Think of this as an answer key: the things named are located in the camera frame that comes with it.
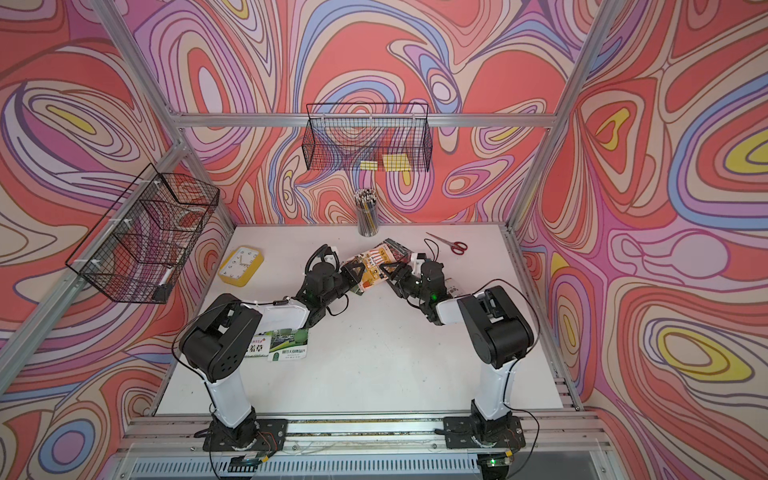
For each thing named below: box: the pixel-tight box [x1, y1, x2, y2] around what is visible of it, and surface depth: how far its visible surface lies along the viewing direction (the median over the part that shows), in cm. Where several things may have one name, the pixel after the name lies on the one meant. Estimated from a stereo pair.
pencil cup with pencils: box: [354, 188, 379, 237], surface depth 110 cm
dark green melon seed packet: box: [268, 328, 308, 362], surface depth 90 cm
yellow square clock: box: [218, 246, 264, 287], surface depth 107 cm
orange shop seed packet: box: [357, 242, 396, 291], surface depth 95 cm
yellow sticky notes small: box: [360, 160, 378, 170], surface depth 84 cm
